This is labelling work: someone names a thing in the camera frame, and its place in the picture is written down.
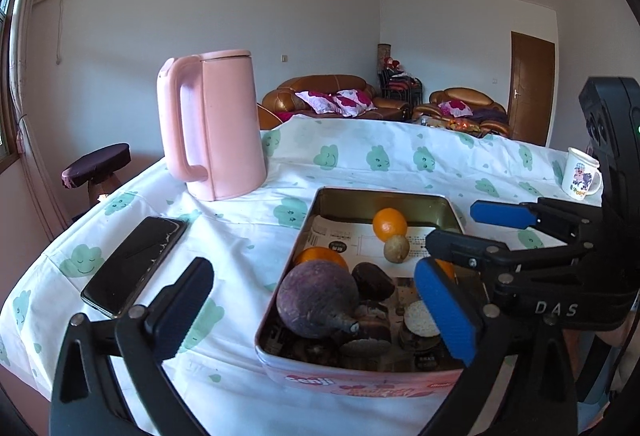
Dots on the purple radish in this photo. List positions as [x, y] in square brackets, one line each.
[315, 296]

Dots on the short brown leather sofa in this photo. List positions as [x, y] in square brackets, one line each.
[470, 96]

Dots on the pink electric kettle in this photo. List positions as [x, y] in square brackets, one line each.
[230, 126]

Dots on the cut white taro piece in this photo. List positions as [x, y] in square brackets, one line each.
[420, 318]

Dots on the printed paper sheet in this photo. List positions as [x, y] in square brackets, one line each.
[345, 236]

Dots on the white wall pipe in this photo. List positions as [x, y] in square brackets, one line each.
[61, 26]

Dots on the brown kiwi fruit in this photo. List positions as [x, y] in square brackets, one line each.
[396, 247]

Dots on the stack of dark chairs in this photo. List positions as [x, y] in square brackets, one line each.
[400, 84]

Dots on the dark brown water chestnut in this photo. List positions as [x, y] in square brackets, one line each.
[365, 348]
[372, 281]

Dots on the tall patterned vase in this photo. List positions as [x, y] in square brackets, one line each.
[383, 54]

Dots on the brown wooden door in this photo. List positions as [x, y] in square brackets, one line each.
[530, 86]

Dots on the pink metal tin box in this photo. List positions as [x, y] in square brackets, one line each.
[360, 386]

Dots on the red flower decoration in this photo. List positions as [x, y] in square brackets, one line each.
[392, 65]

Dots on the black smartphone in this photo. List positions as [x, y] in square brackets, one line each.
[132, 266]

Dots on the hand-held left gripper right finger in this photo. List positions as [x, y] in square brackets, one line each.
[445, 311]

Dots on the mandarin orange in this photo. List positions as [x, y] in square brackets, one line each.
[320, 258]
[447, 268]
[390, 223]

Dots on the floral pink white pillow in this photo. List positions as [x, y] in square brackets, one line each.
[355, 100]
[320, 101]
[452, 106]

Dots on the long brown leather sofa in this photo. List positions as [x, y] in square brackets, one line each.
[320, 84]

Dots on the pink curtain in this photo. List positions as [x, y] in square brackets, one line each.
[35, 176]

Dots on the brown leather armchair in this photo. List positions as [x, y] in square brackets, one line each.
[272, 116]

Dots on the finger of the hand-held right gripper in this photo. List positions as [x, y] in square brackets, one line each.
[500, 213]
[460, 248]

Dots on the purple cushioned stool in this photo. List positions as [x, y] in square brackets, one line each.
[95, 166]

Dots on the purple blanket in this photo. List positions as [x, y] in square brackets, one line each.
[487, 115]

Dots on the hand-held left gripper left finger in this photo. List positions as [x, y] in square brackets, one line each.
[180, 316]

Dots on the colourful snack packets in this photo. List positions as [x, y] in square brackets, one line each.
[460, 124]

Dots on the white cartoon mug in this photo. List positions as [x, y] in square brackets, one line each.
[580, 178]

